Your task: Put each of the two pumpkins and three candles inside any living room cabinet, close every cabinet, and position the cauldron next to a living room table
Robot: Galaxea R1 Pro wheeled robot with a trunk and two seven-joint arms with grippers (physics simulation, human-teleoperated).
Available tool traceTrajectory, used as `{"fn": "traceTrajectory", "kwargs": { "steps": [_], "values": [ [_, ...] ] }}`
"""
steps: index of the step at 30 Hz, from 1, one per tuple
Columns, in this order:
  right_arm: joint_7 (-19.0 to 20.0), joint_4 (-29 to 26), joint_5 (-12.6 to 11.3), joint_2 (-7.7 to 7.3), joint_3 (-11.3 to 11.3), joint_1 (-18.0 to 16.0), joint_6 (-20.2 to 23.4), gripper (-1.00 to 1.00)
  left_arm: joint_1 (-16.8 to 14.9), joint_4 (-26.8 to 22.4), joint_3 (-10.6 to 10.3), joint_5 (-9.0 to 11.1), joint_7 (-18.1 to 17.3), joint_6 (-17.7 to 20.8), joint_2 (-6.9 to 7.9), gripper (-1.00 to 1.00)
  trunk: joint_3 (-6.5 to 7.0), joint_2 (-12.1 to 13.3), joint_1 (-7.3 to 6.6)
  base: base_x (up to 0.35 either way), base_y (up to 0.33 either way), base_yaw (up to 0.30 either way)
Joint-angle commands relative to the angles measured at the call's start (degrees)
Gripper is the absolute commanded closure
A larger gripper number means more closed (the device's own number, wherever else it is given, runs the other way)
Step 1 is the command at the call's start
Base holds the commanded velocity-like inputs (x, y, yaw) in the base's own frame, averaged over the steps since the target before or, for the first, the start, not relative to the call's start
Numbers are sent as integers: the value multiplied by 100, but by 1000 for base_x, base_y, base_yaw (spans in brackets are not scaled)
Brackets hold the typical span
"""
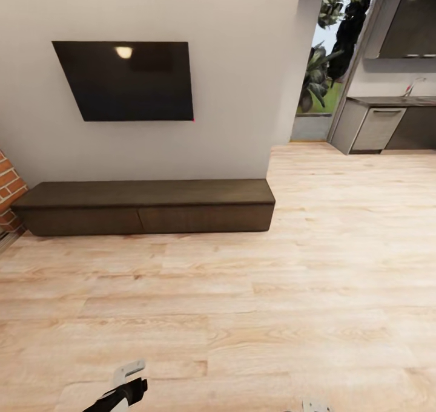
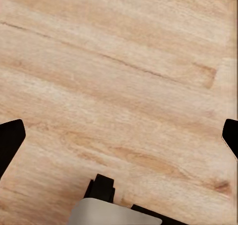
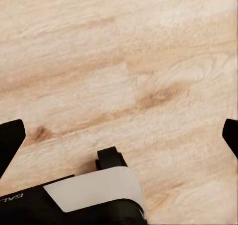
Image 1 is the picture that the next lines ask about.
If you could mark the dishwasher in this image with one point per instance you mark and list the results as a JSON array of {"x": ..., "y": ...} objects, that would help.
[{"x": 377, "y": 128}]

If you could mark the fixed window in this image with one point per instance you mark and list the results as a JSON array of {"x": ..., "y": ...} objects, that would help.
[{"x": 339, "y": 33}]

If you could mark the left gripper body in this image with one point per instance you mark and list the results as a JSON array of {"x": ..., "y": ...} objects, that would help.
[{"x": 134, "y": 391}]

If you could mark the cabinet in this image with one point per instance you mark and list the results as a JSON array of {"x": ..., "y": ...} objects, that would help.
[
  {"x": 146, "y": 206},
  {"x": 404, "y": 29}
]

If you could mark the wall mounted tv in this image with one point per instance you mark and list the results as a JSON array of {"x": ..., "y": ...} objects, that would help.
[{"x": 124, "y": 81}]

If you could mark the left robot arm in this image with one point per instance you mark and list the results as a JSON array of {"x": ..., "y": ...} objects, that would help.
[{"x": 124, "y": 393}]

